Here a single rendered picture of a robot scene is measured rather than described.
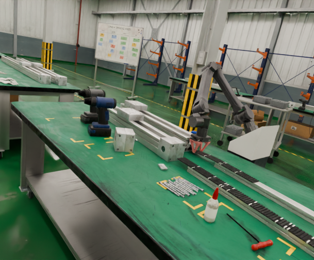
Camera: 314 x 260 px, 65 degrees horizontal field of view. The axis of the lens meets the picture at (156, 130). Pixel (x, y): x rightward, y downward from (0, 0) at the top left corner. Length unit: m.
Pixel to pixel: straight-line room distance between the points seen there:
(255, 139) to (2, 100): 2.26
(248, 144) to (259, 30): 8.36
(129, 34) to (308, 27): 5.38
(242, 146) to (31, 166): 1.55
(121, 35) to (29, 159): 5.53
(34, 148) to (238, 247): 1.65
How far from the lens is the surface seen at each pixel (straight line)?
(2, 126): 2.84
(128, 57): 6.98
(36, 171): 2.16
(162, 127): 1.55
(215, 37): 4.63
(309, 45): 9.06
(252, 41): 9.80
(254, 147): 1.54
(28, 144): 2.05
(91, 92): 1.58
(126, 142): 1.22
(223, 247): 0.79
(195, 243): 0.76
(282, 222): 0.95
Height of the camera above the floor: 1.25
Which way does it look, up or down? 16 degrees down
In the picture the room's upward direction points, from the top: 10 degrees clockwise
